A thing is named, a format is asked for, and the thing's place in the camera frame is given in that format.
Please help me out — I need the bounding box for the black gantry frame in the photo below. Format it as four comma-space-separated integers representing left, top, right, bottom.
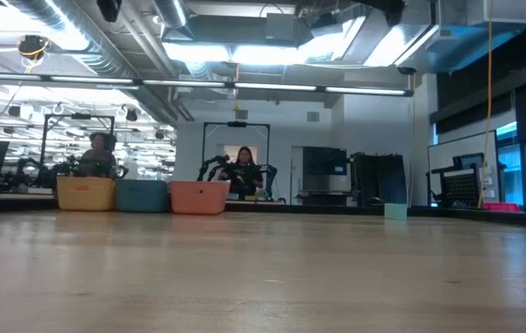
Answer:
201, 121, 272, 201
38, 113, 116, 186

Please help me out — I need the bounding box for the person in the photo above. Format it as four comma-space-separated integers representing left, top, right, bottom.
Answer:
80, 132, 118, 179
218, 145, 264, 198

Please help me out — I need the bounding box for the black cabinet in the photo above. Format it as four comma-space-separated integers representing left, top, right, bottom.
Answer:
301, 146, 349, 206

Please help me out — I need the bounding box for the orange plastic bin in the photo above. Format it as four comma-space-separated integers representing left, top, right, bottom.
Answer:
168, 179, 232, 216

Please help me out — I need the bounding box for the red plastic container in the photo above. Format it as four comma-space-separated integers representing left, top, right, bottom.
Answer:
483, 201, 521, 214

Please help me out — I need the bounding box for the black aluminium table frame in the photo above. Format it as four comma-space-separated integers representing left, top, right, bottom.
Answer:
0, 193, 526, 230

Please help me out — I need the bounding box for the long ceiling light bar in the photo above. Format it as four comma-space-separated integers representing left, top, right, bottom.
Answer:
0, 71, 415, 97

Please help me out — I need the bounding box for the yellow plastic bin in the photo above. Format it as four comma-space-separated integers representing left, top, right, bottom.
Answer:
56, 176, 116, 213

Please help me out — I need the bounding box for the teal plastic bin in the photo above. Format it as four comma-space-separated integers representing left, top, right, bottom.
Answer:
114, 179, 171, 214

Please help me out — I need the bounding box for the light green cube block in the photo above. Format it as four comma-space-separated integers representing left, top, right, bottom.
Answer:
384, 203, 409, 221

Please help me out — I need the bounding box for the black perforated panel stand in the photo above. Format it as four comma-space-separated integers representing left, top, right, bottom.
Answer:
426, 152, 485, 208

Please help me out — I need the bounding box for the black yellow cord reel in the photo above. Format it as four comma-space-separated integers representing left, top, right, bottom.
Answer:
16, 34, 52, 60

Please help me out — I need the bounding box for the whiteboard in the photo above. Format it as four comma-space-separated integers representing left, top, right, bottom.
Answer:
427, 130, 499, 207

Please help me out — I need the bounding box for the black folding panel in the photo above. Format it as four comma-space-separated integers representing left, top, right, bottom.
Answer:
349, 152, 408, 208

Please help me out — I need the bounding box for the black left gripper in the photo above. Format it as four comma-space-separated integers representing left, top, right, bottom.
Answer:
96, 0, 123, 23

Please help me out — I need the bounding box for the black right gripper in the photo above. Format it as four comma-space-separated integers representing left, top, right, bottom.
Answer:
363, 0, 406, 28

